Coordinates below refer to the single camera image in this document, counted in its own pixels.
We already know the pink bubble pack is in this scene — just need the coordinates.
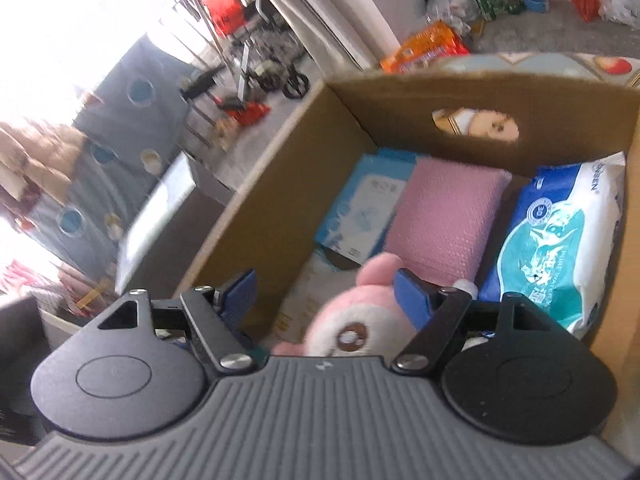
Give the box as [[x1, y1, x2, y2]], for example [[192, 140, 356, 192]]
[[382, 156, 513, 286]]

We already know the pink plush toy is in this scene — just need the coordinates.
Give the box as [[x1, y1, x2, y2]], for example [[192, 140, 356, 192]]
[[270, 252, 481, 358]]

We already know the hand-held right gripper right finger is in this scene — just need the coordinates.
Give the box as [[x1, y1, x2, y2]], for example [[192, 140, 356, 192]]
[[391, 269, 548, 375]]

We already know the brown blanket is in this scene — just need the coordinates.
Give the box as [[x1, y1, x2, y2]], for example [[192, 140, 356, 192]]
[[0, 120, 88, 201]]

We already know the orange printed pack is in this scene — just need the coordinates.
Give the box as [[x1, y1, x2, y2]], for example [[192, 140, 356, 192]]
[[380, 20, 472, 75]]

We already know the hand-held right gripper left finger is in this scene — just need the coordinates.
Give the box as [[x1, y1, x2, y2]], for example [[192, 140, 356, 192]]
[[97, 268, 258, 375]]

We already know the white curtain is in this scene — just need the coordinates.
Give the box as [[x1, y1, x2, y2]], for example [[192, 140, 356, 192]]
[[240, 0, 401, 73]]

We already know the white tissue pack gold label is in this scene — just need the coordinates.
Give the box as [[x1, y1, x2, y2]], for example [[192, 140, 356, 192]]
[[274, 252, 361, 346]]

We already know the blue blanket with circles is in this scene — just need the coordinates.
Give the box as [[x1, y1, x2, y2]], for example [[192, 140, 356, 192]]
[[20, 32, 193, 281]]

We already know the brown cardboard box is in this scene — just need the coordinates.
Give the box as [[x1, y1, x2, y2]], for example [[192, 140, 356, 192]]
[[170, 71, 640, 466]]

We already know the fruit print tablecloth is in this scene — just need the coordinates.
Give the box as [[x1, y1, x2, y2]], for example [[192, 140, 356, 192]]
[[435, 51, 640, 88]]

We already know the red fabric bag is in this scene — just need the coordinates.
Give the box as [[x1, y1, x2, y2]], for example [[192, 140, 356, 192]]
[[202, 0, 247, 36]]

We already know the blue white wet wipes pack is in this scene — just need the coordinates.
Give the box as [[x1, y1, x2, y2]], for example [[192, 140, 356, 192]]
[[477, 151, 627, 338]]

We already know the blue white box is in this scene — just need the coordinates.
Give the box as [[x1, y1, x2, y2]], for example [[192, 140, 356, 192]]
[[314, 147, 432, 272]]

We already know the red packet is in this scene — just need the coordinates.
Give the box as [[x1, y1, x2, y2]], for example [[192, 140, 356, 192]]
[[222, 101, 271, 127]]

